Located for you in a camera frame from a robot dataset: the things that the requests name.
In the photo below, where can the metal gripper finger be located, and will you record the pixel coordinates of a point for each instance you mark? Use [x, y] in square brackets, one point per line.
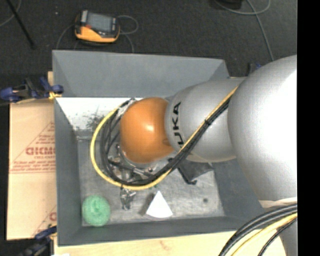
[124, 200]
[131, 195]

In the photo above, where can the green round sponge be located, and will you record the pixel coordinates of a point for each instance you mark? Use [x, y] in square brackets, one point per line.
[96, 211]

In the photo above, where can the brown cardboard board red print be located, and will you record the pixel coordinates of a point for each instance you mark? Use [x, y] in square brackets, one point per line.
[30, 190]

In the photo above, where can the grey metal bin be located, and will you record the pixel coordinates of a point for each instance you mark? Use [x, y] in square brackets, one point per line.
[105, 75]

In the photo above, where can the white wedge-shaped block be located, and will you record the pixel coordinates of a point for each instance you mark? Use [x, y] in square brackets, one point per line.
[159, 206]

